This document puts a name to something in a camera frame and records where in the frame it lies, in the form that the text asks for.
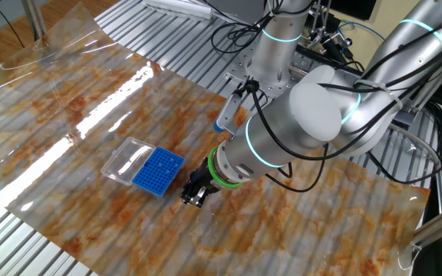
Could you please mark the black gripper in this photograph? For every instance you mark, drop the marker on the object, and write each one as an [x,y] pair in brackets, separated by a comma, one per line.
[203,177]

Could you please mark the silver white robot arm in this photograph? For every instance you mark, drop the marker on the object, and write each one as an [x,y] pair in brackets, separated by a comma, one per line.
[313,111]

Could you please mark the blue pipette tip holder box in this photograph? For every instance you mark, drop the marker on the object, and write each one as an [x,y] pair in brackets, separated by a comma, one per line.
[156,174]

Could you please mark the orange marble pattern mat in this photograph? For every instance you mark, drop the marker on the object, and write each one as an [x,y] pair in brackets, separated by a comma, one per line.
[244,230]

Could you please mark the metal articulated clamp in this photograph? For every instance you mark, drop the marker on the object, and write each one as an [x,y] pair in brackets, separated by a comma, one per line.
[322,38]

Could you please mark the grey hub box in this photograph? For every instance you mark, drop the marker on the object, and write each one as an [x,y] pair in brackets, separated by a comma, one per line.
[401,117]

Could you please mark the black screen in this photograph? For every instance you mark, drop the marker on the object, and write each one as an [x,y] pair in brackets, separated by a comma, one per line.
[359,9]

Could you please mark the beige board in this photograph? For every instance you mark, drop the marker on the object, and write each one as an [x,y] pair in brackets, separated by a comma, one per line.
[390,15]

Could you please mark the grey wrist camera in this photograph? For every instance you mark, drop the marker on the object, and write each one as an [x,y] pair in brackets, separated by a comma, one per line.
[228,115]

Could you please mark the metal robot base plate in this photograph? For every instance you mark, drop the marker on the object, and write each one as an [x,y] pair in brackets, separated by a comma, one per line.
[236,67]

